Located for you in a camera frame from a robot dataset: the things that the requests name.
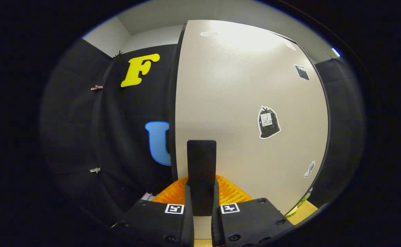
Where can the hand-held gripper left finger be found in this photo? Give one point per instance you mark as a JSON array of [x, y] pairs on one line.
[[189, 226]]

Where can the small bright ceiling light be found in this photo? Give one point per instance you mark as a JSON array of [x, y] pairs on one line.
[[336, 52]]

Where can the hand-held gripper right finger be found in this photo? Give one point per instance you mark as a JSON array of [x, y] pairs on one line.
[[215, 230]]

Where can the silver clip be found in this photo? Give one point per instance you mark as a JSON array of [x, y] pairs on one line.
[[95, 169]]

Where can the yellow green toy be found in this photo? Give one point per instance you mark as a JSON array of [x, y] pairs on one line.
[[301, 202]]

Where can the red clip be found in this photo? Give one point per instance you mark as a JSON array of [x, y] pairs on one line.
[[96, 87]]

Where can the black clip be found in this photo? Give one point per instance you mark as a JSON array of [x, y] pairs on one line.
[[118, 54]]

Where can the black backdrop cloth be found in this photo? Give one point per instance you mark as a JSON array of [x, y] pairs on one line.
[[84, 120]]

